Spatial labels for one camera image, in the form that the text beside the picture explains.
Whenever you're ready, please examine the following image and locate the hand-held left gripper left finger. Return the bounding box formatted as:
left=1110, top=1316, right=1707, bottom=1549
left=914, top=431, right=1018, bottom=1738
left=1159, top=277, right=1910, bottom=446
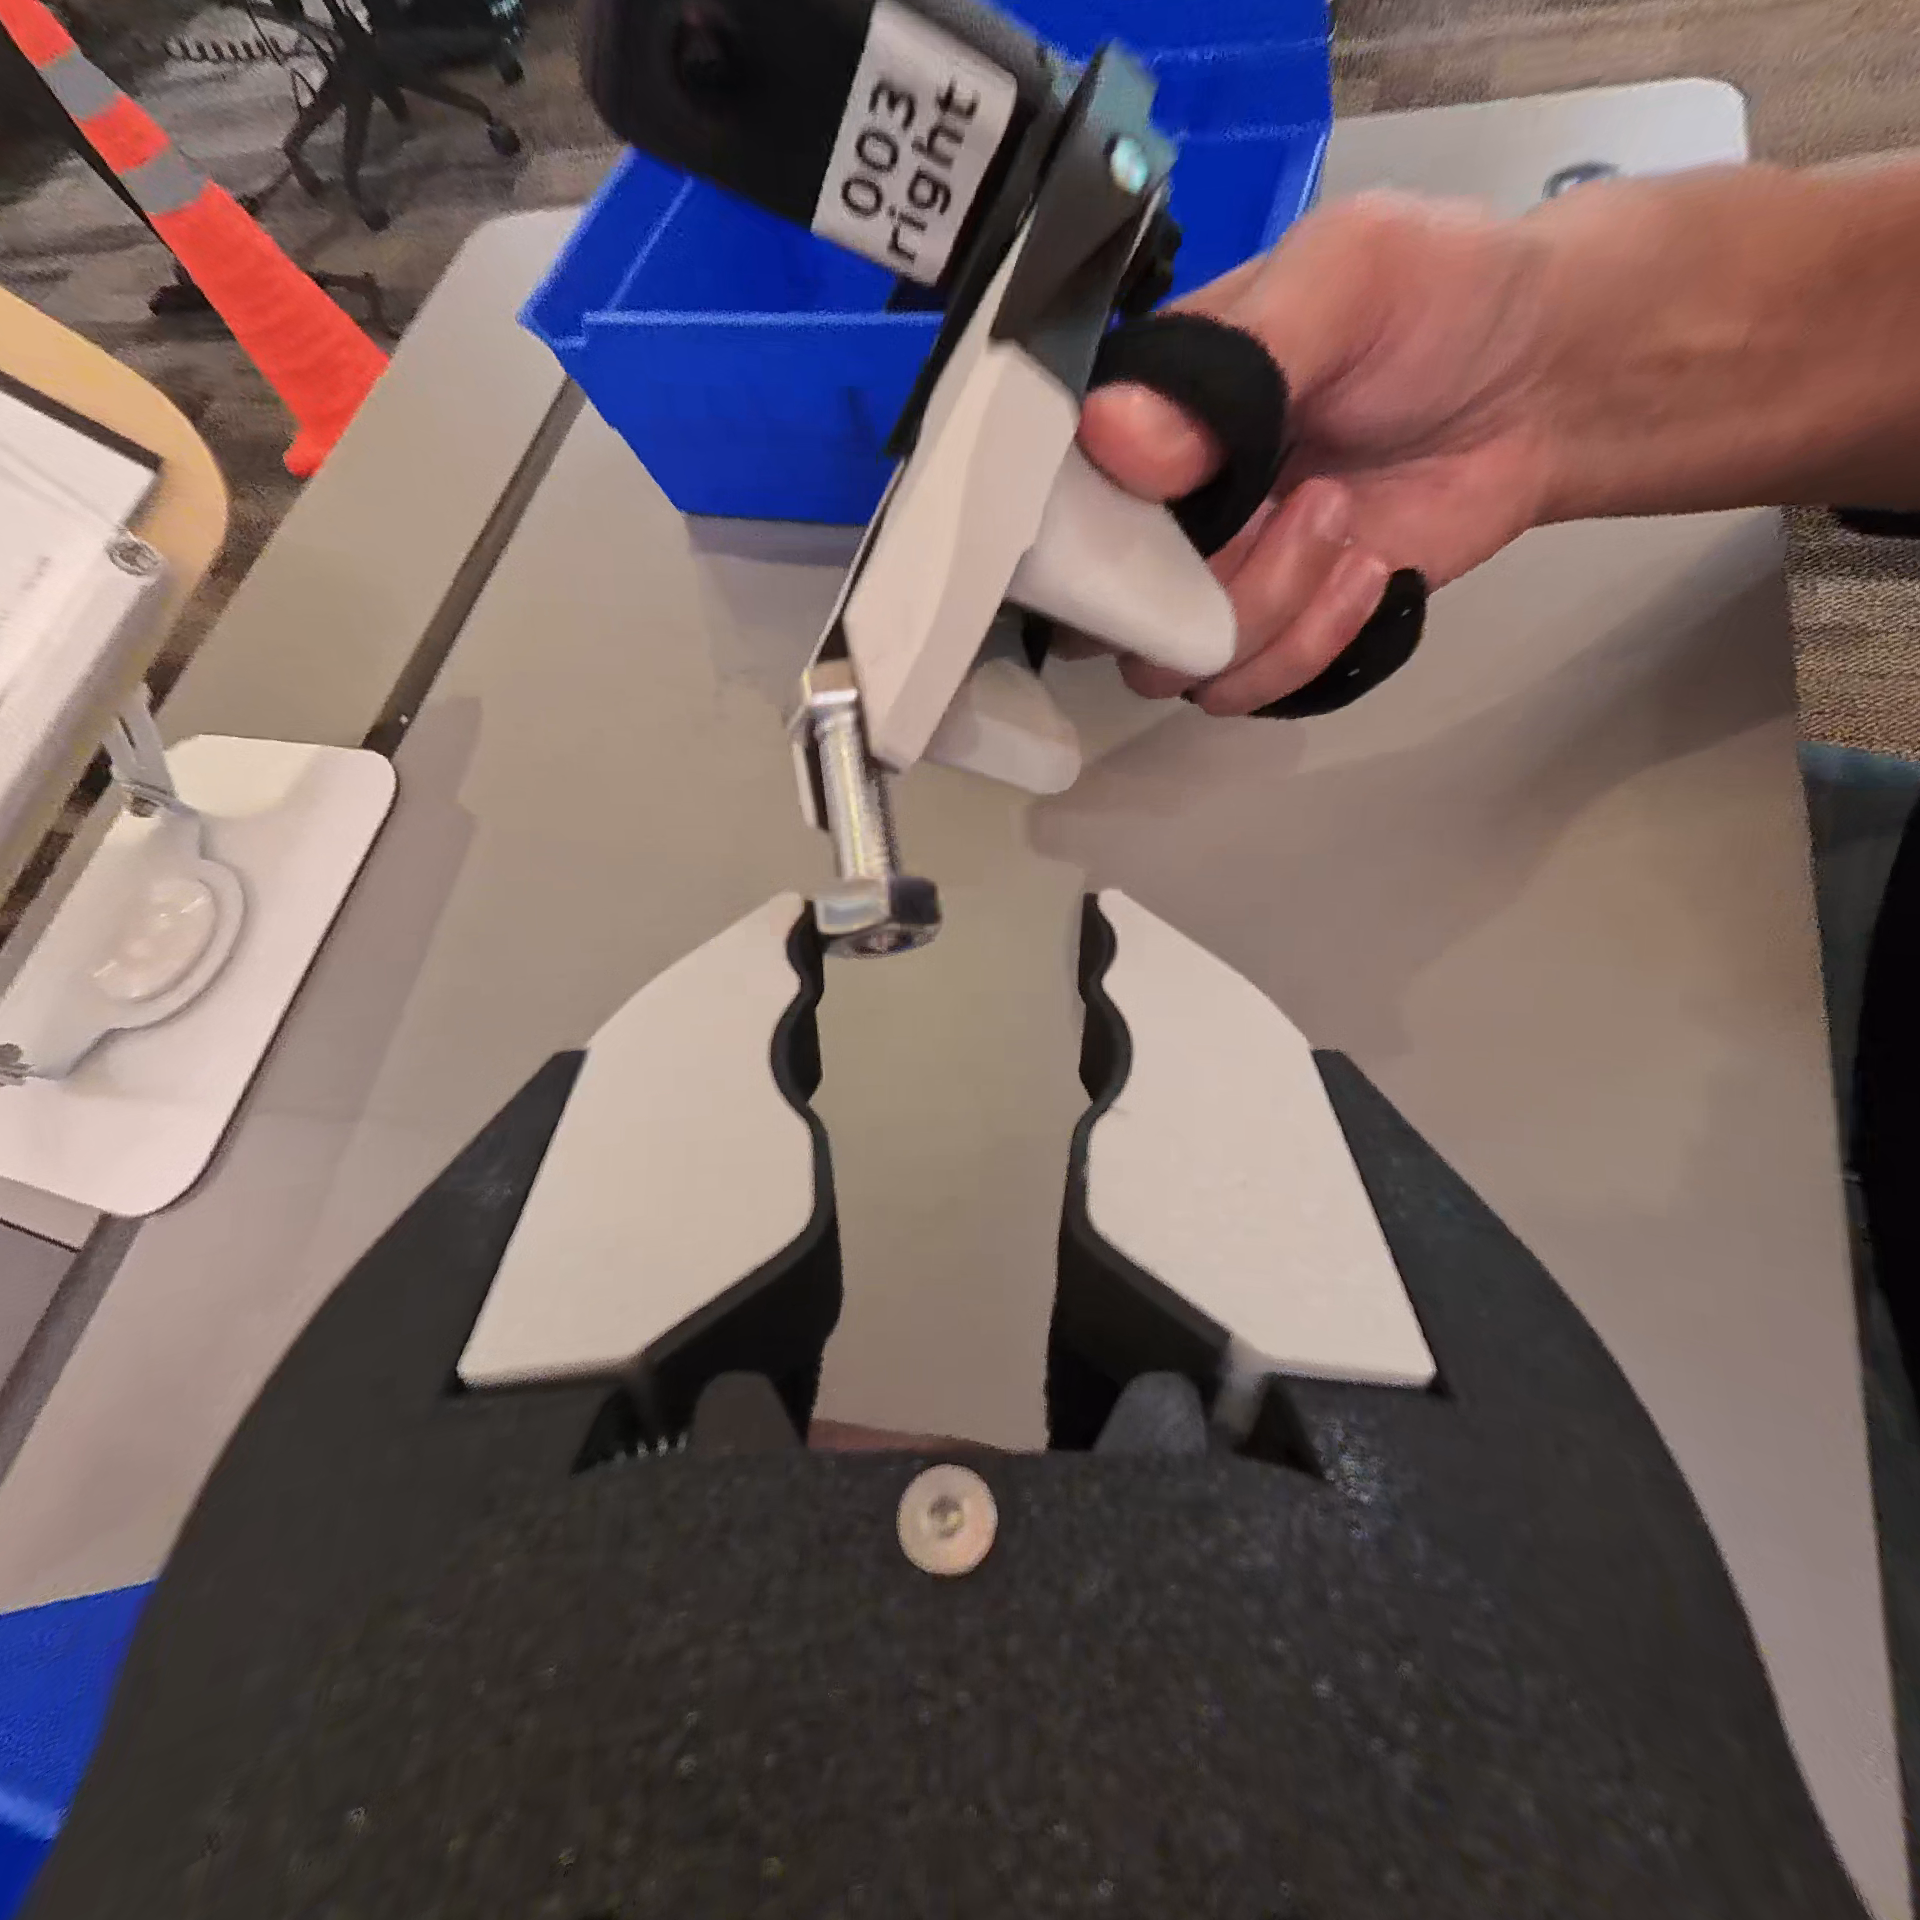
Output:
left=456, top=893, right=843, bottom=1450

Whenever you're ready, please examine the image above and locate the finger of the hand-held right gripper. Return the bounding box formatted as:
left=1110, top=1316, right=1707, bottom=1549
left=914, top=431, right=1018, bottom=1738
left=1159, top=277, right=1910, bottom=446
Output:
left=933, top=656, right=1086, bottom=798
left=841, top=210, right=1243, bottom=768

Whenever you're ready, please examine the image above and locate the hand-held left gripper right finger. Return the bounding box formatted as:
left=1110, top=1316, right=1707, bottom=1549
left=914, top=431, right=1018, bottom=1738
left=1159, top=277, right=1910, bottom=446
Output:
left=1044, top=889, right=1440, bottom=1450

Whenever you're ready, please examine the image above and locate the silver hex bolt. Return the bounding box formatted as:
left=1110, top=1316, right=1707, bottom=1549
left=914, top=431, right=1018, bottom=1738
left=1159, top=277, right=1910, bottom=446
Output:
left=790, top=666, right=910, bottom=902

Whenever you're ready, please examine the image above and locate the blue plastic bin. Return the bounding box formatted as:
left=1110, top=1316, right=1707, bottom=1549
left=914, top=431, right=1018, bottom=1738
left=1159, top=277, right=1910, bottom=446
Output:
left=0, top=1583, right=161, bottom=1879
left=516, top=0, right=1335, bottom=529

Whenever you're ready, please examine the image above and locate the person's right hand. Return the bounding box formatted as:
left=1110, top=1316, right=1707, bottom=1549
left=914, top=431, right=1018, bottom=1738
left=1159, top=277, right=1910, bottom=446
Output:
left=1076, top=192, right=1579, bottom=718

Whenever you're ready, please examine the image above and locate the black office chair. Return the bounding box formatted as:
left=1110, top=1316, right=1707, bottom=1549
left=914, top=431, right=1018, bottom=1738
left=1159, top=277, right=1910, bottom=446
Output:
left=151, top=0, right=529, bottom=341

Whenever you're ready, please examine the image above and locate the white board stand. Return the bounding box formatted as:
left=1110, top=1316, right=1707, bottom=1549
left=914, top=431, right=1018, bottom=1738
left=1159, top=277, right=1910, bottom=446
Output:
left=0, top=690, right=401, bottom=1219

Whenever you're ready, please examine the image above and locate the orange traffic cone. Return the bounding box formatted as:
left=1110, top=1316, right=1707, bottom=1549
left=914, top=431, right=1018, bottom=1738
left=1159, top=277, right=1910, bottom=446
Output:
left=7, top=0, right=391, bottom=480

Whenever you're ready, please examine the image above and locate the person's denim leg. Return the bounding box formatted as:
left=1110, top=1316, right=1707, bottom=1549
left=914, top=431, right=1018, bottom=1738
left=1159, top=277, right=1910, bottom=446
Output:
left=1800, top=742, right=1892, bottom=1352

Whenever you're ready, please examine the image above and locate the printed instruction sheet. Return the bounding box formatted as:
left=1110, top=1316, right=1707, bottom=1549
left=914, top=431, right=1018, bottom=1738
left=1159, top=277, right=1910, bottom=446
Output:
left=0, top=390, right=163, bottom=843

